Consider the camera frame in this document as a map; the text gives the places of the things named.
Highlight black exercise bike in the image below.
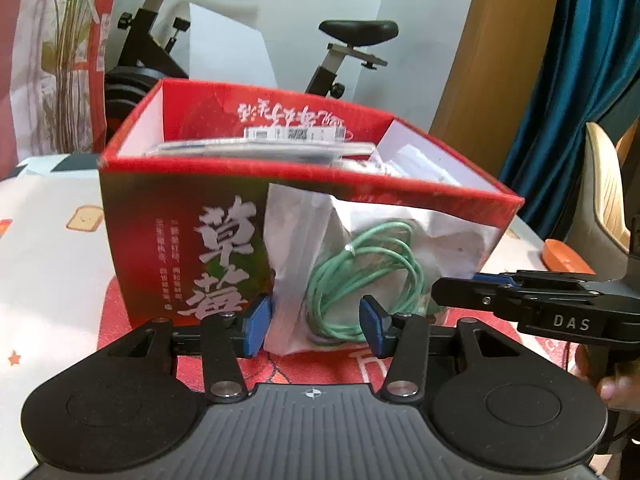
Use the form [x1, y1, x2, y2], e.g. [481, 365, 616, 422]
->
[102, 0, 401, 148]

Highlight white printed tablecloth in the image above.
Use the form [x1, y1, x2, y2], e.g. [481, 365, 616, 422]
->
[0, 155, 576, 480]

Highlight person's right hand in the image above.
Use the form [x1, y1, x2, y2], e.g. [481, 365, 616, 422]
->
[572, 342, 640, 411]

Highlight green cable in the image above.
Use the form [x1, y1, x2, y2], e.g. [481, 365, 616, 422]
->
[262, 182, 501, 357]
[305, 220, 431, 348]

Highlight white board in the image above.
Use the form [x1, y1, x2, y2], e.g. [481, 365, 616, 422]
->
[189, 2, 278, 92]

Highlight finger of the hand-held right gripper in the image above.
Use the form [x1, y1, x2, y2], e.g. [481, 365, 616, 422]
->
[431, 276, 556, 321]
[474, 270, 603, 288]

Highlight wooden cabinet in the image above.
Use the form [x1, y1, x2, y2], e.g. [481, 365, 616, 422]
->
[430, 0, 563, 176]

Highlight blue curtain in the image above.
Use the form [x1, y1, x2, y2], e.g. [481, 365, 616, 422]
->
[497, 0, 640, 233]

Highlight black cable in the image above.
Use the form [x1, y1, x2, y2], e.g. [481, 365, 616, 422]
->
[602, 422, 640, 448]

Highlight white crumpled wrapper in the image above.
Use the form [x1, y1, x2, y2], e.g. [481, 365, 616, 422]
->
[340, 144, 453, 188]

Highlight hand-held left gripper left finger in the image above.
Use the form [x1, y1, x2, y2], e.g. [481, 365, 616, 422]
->
[112, 294, 275, 405]

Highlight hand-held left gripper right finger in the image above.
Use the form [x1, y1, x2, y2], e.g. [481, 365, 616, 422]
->
[360, 294, 511, 405]

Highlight clear plastic package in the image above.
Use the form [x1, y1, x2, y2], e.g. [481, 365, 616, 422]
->
[144, 127, 378, 167]

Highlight orange dish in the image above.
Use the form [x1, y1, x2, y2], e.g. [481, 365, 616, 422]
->
[542, 238, 597, 274]

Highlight red cardboard box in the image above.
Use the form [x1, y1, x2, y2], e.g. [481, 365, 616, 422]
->
[96, 77, 525, 331]

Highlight red and white banner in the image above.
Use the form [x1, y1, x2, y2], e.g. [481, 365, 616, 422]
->
[9, 0, 117, 157]

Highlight geometric patterned cloth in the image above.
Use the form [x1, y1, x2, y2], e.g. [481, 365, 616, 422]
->
[12, 152, 103, 177]

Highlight beige chair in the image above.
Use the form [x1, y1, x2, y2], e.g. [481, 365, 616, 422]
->
[567, 120, 640, 273]

